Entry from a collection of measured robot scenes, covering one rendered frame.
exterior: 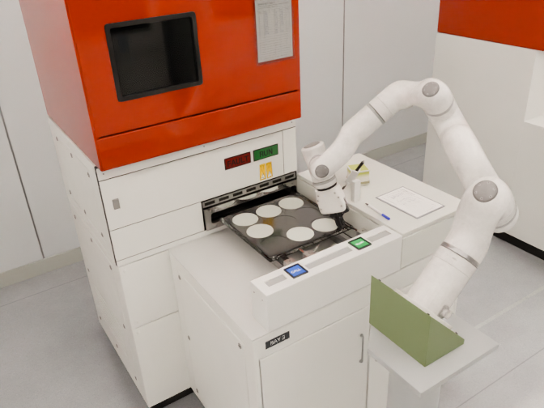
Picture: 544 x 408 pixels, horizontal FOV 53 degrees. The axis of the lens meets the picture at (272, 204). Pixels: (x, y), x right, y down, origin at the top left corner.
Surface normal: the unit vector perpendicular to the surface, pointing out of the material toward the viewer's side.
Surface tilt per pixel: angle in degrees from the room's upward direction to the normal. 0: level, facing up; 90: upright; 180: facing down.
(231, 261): 0
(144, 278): 90
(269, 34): 90
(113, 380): 0
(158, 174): 90
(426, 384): 0
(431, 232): 90
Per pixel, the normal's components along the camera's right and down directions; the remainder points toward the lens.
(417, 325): -0.84, 0.29
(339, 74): 0.55, 0.37
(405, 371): -0.05, -0.88
